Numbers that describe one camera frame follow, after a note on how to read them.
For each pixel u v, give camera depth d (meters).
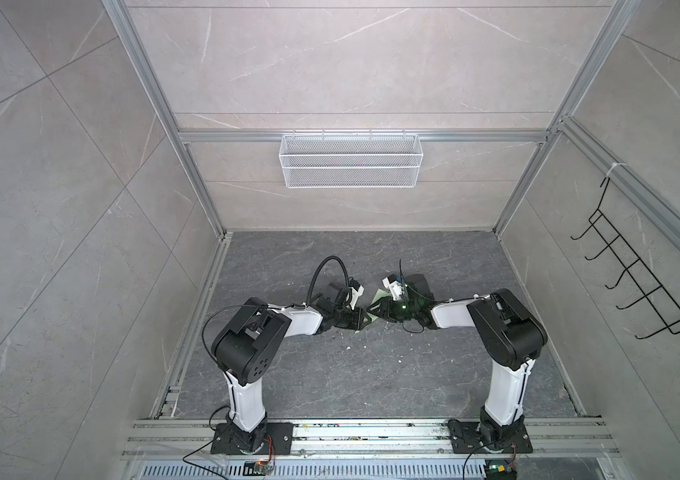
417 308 0.79
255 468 0.70
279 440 0.73
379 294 1.00
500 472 0.70
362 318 0.92
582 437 0.75
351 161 1.01
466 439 0.73
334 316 0.76
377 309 0.92
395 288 0.91
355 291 0.87
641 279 0.67
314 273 0.76
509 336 0.52
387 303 0.86
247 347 0.49
